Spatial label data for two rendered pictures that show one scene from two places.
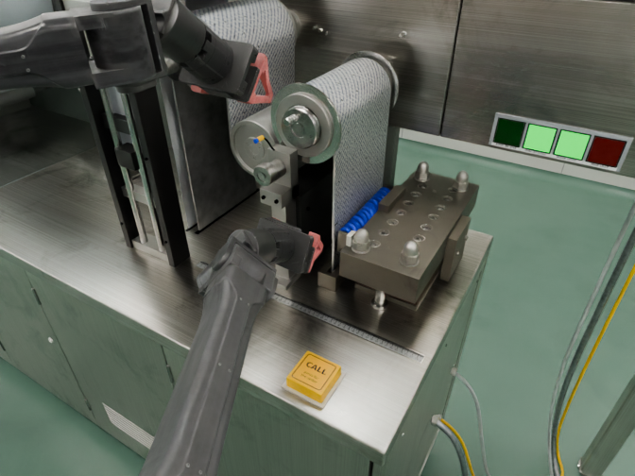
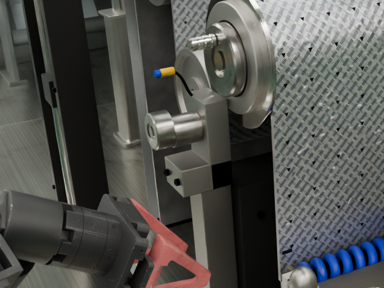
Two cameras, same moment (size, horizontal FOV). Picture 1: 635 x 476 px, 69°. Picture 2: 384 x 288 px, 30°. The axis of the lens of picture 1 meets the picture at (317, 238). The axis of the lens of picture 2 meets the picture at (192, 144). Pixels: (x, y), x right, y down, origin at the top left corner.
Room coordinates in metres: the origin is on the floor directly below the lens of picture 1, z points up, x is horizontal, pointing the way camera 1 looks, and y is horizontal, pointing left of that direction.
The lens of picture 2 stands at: (0.20, -0.36, 1.44)
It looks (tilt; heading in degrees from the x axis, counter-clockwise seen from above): 22 degrees down; 38
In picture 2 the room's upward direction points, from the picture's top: 5 degrees counter-clockwise
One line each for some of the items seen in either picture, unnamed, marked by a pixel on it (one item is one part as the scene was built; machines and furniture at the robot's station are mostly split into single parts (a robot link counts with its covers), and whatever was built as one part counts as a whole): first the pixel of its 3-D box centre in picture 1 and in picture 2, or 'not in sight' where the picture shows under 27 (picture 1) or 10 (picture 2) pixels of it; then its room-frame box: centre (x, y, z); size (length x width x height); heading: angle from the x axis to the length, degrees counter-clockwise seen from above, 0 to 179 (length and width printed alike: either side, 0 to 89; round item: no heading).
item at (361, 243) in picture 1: (361, 238); (303, 287); (0.72, -0.08, 1.05); 0.04 x 0.04 x 0.04
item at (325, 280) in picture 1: (356, 247); not in sight; (0.87, -0.09, 0.92); 0.28 x 0.04 x 0.04; 149
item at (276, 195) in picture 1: (280, 222); (202, 226); (0.78, 0.07, 1.05); 0.06 x 0.05 x 0.31; 149
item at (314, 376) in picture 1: (314, 376); not in sight; (0.51, 0.01, 0.91); 0.07 x 0.07 x 0.02; 59
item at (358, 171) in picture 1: (361, 175); (372, 175); (0.87, -0.09, 1.11); 0.23 x 0.01 x 0.18; 149
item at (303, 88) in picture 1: (304, 125); (238, 56); (0.79, 0.02, 1.25); 0.15 x 0.01 x 0.15; 59
